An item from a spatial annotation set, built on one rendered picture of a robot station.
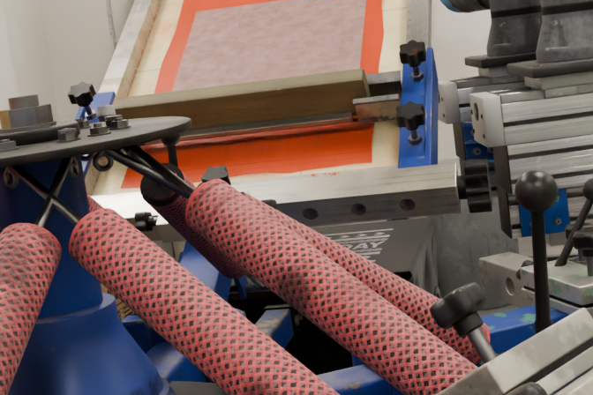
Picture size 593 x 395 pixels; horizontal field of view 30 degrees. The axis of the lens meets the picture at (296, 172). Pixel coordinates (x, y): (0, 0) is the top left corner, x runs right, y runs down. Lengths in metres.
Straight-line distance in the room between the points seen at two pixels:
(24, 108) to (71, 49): 4.91
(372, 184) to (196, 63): 0.61
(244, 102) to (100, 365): 0.81
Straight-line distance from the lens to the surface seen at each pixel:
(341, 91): 1.71
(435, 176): 1.52
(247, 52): 2.03
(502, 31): 2.53
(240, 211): 0.93
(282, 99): 1.73
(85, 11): 5.90
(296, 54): 1.98
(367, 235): 2.23
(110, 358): 1.03
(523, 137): 2.01
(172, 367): 1.28
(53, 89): 5.99
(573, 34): 2.03
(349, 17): 2.05
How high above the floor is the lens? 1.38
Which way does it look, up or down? 7 degrees down
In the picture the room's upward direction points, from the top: 7 degrees counter-clockwise
